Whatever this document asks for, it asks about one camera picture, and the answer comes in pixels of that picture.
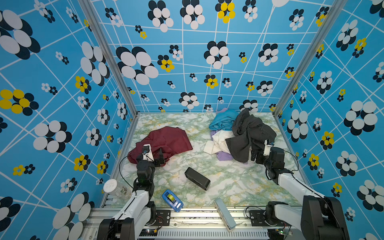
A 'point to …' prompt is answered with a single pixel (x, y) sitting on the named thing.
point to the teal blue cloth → (224, 120)
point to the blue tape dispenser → (172, 200)
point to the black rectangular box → (197, 178)
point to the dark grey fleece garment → (250, 133)
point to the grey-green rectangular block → (228, 221)
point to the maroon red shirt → (170, 140)
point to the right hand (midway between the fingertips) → (261, 151)
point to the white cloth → (219, 143)
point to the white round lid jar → (111, 186)
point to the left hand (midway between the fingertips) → (153, 149)
